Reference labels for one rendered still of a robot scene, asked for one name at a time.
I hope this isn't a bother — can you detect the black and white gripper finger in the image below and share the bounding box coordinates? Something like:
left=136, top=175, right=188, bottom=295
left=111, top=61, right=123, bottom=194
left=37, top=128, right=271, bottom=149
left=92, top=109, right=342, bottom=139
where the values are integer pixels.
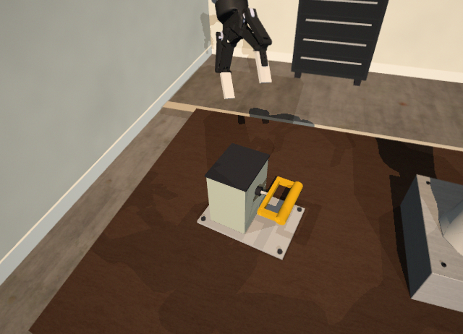
left=229, top=7, right=272, bottom=83
left=215, top=27, right=237, bottom=99

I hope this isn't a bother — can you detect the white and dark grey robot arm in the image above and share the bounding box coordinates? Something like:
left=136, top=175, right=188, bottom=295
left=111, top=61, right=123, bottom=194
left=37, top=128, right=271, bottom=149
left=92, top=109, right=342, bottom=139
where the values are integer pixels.
left=439, top=200, right=463, bottom=256

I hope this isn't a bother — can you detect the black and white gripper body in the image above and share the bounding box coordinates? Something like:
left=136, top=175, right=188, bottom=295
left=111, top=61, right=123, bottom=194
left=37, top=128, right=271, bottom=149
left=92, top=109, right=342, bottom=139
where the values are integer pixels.
left=215, top=0, right=248, bottom=43

